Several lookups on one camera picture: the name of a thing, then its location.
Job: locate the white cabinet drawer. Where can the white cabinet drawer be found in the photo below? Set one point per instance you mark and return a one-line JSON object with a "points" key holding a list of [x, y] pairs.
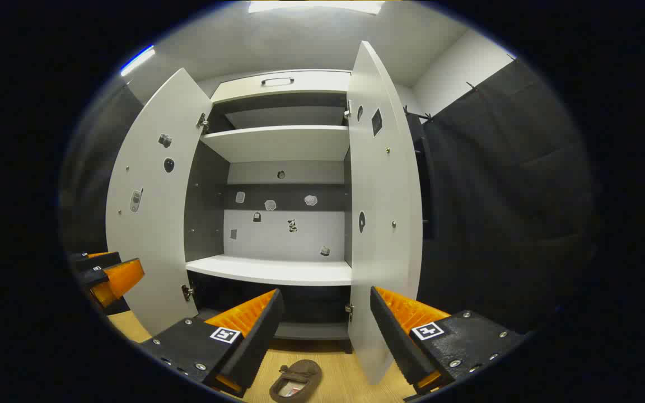
{"points": [[311, 83]]}

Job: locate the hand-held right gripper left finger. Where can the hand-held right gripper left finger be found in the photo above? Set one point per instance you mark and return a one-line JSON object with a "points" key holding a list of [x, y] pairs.
{"points": [[255, 341]]}

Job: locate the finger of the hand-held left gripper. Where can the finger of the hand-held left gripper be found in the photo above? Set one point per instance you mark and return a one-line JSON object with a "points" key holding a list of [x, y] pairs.
{"points": [[98, 260], [124, 277]]}

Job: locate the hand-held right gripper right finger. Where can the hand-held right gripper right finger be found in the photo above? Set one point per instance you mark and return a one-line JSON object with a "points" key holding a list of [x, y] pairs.
{"points": [[395, 341]]}

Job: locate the white cabinet door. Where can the white cabinet door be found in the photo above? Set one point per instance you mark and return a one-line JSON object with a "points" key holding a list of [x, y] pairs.
{"points": [[154, 235], [384, 268]]}

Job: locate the wide ceiling light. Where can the wide ceiling light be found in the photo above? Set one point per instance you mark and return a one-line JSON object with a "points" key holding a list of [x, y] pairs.
{"points": [[317, 6]]}

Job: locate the brown fuzzy shoe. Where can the brown fuzzy shoe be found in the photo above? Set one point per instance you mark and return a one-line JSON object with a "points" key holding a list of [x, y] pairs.
{"points": [[305, 372]]}

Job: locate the narrow ceiling light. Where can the narrow ceiling light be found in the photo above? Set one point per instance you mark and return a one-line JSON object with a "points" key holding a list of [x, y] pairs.
{"points": [[138, 60]]}

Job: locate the black backdrop cloth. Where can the black backdrop cloth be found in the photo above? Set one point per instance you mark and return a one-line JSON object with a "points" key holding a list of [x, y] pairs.
{"points": [[496, 196]]}

